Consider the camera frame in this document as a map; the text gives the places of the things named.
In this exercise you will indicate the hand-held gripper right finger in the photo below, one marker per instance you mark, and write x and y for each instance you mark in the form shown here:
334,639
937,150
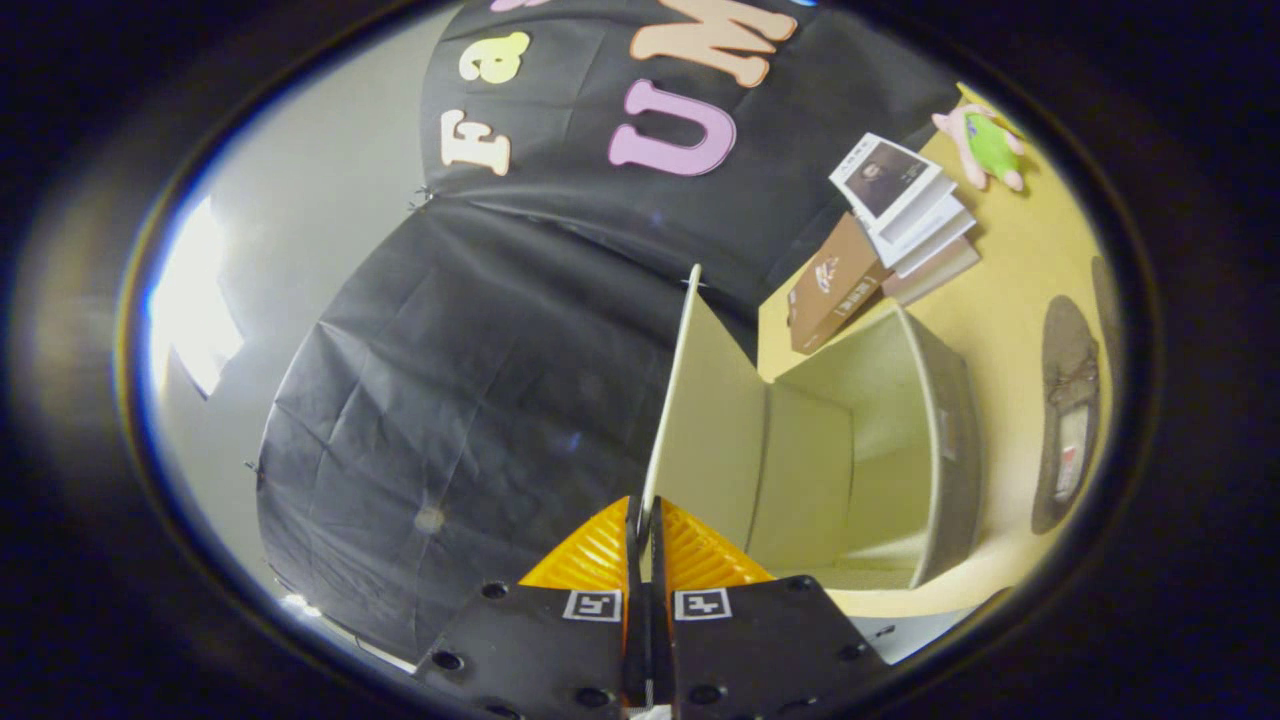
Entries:
760,640

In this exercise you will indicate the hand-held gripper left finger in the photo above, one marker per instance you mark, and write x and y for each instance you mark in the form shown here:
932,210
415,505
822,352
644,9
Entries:
540,650

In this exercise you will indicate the grey fabric storage box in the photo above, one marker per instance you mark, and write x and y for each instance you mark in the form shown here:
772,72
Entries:
810,460

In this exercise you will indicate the brown fuzzy shoe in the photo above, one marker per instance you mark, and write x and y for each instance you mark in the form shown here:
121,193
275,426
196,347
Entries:
1068,380
1108,320

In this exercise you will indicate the white portrait cover book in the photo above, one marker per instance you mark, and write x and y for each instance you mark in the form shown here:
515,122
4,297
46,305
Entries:
885,178

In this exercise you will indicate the green and pink plush toy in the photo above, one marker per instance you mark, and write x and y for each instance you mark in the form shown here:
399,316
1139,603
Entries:
990,145

